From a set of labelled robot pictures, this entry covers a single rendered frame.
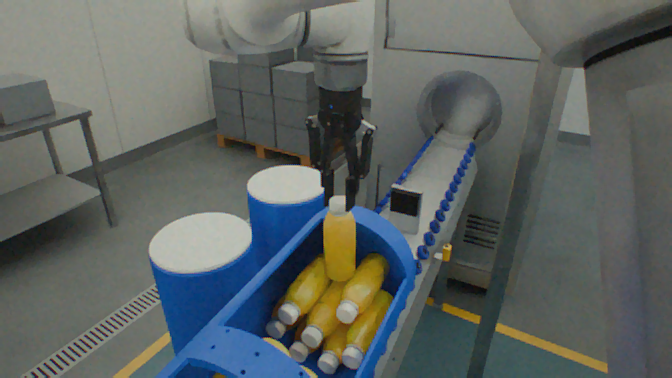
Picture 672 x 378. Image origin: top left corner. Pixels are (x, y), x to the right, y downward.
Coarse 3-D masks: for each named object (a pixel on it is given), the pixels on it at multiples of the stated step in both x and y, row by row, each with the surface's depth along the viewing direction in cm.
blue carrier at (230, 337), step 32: (320, 224) 97; (384, 224) 87; (288, 256) 78; (384, 256) 92; (256, 288) 70; (384, 288) 96; (224, 320) 63; (256, 320) 85; (384, 320) 75; (192, 352) 57; (224, 352) 55; (256, 352) 56; (320, 352) 89
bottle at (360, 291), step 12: (360, 264) 90; (372, 264) 89; (384, 264) 90; (360, 276) 85; (372, 276) 86; (384, 276) 89; (348, 288) 83; (360, 288) 82; (372, 288) 84; (348, 300) 81; (360, 300) 81; (372, 300) 83; (360, 312) 81
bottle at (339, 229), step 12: (336, 216) 79; (348, 216) 79; (324, 228) 81; (336, 228) 79; (348, 228) 79; (324, 240) 83; (336, 240) 80; (348, 240) 80; (324, 252) 84; (336, 252) 81; (348, 252) 82; (336, 264) 83; (348, 264) 83; (336, 276) 84; (348, 276) 85
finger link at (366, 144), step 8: (368, 128) 69; (376, 128) 70; (368, 136) 69; (368, 144) 70; (360, 152) 71; (368, 152) 71; (360, 160) 72; (368, 160) 73; (360, 168) 73; (368, 168) 74; (360, 176) 73
